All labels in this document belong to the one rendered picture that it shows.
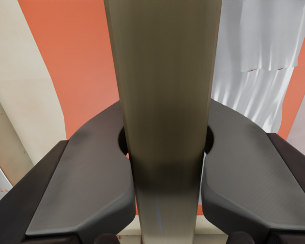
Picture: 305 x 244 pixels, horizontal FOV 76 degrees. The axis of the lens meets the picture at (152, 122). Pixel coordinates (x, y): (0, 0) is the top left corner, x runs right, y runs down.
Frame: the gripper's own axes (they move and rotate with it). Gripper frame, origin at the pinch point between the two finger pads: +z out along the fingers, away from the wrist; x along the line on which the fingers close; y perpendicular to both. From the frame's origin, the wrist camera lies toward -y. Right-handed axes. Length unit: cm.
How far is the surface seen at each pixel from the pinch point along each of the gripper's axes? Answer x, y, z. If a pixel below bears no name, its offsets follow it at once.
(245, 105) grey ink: 7.3, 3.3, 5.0
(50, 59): -8.8, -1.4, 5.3
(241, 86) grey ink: 6.4, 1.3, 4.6
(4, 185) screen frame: -15.4, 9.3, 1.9
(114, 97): -4.2, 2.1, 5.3
